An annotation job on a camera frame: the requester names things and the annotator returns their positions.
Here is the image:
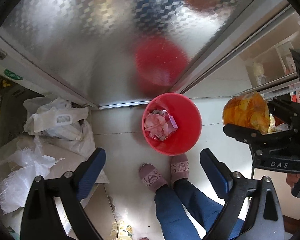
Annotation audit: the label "orange plastic cup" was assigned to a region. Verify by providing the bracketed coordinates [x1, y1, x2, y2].
[222, 90, 289, 134]

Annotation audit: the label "white tissue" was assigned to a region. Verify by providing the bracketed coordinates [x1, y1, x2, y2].
[143, 113, 168, 141]

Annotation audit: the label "red trash bin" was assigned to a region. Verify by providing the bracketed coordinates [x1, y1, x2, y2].
[141, 93, 202, 156]

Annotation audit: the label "person's right hand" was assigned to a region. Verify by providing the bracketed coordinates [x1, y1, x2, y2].
[286, 173, 300, 188]

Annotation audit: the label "person's blue jeans legs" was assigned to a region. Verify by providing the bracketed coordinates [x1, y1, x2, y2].
[154, 179, 246, 240]

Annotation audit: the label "white plastic bags pile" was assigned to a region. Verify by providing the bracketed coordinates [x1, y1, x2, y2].
[23, 95, 89, 141]

